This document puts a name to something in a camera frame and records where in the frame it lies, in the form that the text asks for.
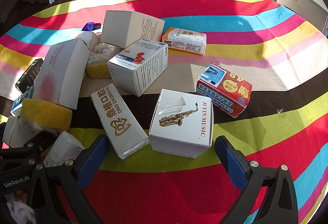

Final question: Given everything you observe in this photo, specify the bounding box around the white box pink stain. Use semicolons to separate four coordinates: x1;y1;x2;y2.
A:
32;38;91;110

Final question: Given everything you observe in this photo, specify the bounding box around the long white gold logo box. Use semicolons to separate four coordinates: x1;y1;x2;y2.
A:
90;83;150;160

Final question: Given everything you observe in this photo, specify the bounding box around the red tissue pack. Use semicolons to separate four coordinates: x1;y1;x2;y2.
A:
195;63;253;118

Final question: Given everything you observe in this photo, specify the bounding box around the white saxophone print box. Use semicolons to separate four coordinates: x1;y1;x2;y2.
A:
149;89;214;159

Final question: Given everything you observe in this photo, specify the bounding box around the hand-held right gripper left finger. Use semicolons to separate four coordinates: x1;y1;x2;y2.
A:
27;134;110;224

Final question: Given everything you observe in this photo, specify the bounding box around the small white open box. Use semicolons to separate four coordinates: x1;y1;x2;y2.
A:
70;31;99;50

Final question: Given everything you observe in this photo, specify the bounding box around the white blue medicine box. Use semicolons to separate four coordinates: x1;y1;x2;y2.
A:
108;39;169;97

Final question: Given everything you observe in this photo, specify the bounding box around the plain white cube box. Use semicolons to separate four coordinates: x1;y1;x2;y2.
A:
101;10;166;49

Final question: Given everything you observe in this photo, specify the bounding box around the white appliance box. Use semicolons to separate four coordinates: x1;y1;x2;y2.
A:
269;0;328;37

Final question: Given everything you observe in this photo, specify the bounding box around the worn yellow sponge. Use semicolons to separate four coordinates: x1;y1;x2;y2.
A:
85;43;121;79

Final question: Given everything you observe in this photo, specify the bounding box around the black box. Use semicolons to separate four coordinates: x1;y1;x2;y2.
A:
15;58;44;94

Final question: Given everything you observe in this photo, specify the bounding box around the small purple plastic object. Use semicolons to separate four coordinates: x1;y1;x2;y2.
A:
81;22;103;32

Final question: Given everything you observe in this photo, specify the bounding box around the striped colourful tablecloth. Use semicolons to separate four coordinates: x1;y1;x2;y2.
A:
0;0;328;224

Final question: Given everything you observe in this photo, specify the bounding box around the orange white tissue pack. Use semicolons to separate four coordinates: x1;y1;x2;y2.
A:
162;27;207;56

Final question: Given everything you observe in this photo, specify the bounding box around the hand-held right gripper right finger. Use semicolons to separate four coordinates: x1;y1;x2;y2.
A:
215;136;299;224

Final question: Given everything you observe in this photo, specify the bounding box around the white plastic packet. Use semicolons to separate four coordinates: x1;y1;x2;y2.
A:
42;131;85;167

